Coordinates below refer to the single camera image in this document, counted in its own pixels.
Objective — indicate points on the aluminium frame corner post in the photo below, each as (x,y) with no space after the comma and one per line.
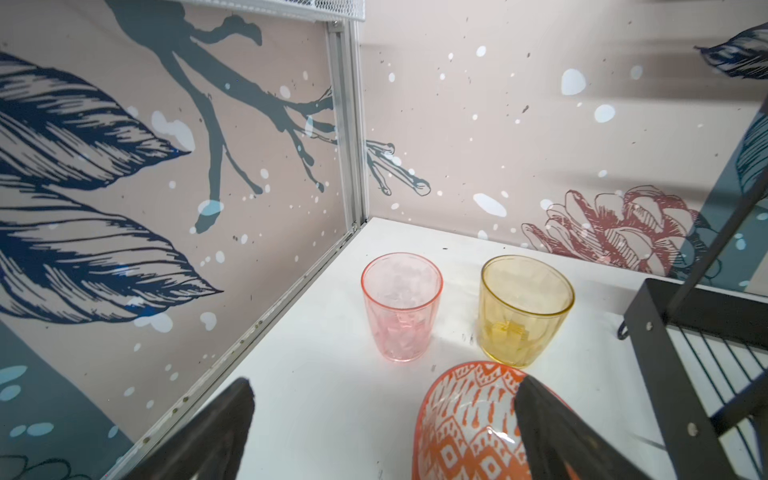
(344,58)

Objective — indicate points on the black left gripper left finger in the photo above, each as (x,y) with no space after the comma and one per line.
(211,445)

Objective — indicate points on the pink plastic cup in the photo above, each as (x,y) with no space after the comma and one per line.
(401,292)

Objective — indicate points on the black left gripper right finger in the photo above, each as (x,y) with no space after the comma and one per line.
(559,445)

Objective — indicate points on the yellow plastic cup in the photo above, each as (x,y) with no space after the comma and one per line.
(522,304)

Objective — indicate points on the blue zigzag patterned bowl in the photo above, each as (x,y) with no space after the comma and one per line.
(467,425)

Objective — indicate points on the black wire dish rack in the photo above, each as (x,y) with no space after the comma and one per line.
(701,345)

